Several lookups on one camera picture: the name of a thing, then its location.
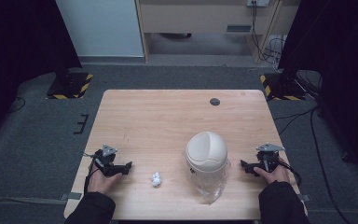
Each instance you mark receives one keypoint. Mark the crumpled white paper ball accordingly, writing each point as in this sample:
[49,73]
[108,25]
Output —
[156,179]

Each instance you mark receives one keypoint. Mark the white panel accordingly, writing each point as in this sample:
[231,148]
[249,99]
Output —
[101,28]

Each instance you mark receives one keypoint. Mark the grey round table grommet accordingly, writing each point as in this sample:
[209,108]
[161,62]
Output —
[214,101]

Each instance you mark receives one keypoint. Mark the light wooden desk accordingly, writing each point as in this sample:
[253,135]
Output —
[199,18]

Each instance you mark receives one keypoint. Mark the clear plastic bin bag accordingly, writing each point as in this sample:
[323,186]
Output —
[210,186]

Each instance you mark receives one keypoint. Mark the person's left hand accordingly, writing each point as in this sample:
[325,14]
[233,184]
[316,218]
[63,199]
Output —
[101,183]

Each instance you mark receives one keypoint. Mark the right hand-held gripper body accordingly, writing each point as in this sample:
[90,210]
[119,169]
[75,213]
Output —
[268,157]

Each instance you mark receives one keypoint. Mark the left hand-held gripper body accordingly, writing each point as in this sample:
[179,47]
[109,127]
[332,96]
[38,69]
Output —
[105,159]

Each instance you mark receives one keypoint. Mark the person's right hand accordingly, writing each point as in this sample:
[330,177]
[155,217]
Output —
[275,175]

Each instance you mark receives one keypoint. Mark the white dome-lid trash bin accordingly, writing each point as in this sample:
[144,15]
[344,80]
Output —
[206,153]

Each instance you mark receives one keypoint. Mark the black curtain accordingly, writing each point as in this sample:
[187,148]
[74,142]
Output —
[338,62]
[18,56]

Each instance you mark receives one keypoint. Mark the black yellow-striped stand base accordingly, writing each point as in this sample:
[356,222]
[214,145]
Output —
[70,85]
[281,87]

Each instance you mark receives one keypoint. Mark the grey wall socket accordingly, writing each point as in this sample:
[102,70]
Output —
[257,2]

